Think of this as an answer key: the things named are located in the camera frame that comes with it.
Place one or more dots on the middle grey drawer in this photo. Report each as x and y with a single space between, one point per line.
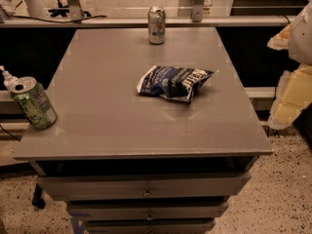
148 210

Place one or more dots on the white pump bottle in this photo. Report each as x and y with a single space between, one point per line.
9 79

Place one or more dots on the black cabinet caster wheel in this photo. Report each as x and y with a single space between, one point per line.
37 200

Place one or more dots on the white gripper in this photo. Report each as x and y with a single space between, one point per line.
302 38

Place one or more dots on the silver soda can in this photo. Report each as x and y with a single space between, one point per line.
156 25

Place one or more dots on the top grey drawer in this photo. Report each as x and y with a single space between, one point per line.
126 187

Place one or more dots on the grey metal rail shelf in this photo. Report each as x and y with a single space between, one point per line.
101 22

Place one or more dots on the grey drawer cabinet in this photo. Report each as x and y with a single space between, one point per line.
106 128

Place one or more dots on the green 7up can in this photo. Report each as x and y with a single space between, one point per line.
34 103

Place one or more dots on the bottom grey drawer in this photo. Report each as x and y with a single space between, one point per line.
160 226

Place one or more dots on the grey drawer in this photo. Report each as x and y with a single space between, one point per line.
148 210
160 226
126 187

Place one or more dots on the blue chip bag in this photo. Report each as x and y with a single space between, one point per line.
173 83

